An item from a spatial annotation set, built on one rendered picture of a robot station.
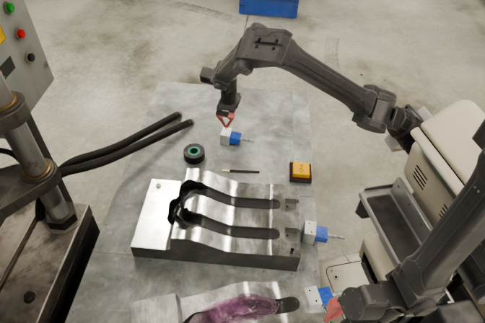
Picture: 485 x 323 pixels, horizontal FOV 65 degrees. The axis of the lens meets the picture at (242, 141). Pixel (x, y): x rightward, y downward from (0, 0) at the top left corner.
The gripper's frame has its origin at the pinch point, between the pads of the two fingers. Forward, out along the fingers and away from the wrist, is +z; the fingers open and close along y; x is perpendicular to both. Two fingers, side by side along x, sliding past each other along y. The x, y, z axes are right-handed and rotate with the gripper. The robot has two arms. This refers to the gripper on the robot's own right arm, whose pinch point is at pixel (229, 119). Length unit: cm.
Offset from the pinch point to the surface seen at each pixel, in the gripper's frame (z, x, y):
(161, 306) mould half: 2, 1, 71
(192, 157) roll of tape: 8.8, -10.2, 14.7
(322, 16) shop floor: 91, 27, -278
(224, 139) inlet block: 9.1, -1.4, 2.3
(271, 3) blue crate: 76, -26, -262
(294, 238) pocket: 7, 31, 40
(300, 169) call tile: 9.3, 29.6, 9.9
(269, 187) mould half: 4.2, 20.6, 25.2
